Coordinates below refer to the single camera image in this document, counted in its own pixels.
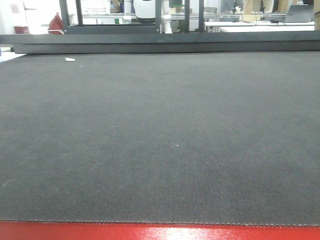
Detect dark grey table mat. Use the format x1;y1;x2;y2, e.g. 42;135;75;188
0;51;320;226

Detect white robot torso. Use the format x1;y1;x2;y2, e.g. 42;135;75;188
122;0;173;34

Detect red bag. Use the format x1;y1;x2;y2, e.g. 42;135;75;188
48;12;63;35

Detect white background table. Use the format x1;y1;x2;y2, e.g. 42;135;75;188
204;21;315;33

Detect small red box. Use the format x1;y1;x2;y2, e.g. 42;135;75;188
14;25;30;34

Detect grey laptop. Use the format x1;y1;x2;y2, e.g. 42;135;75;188
284;4;314;23

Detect black metal frame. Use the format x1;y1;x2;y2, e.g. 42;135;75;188
59;0;191;35

